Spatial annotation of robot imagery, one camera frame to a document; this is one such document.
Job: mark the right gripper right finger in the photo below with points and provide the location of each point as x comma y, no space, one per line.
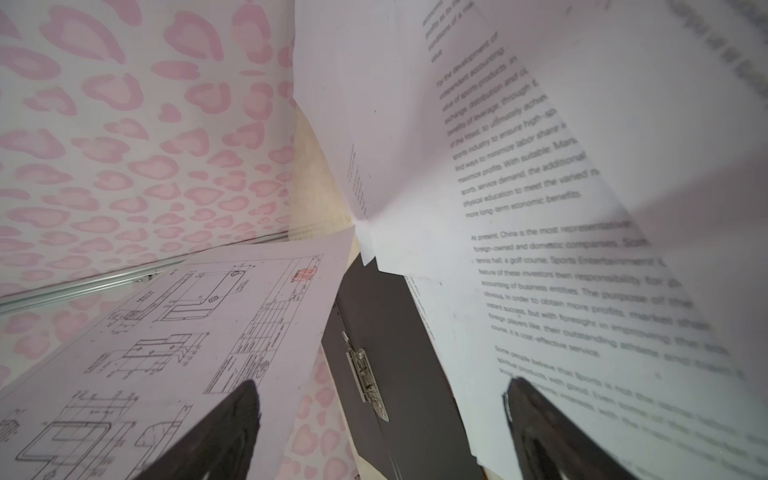
548,444

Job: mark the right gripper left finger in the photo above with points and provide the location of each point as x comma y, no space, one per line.
219,446

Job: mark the red folder black inside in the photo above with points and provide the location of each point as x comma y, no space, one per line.
423,436

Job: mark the technical drawing paper sheet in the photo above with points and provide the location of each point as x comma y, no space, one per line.
122,394

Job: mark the large text sheet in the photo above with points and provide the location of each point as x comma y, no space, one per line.
546,277

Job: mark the text paper sheet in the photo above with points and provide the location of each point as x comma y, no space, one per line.
365,83

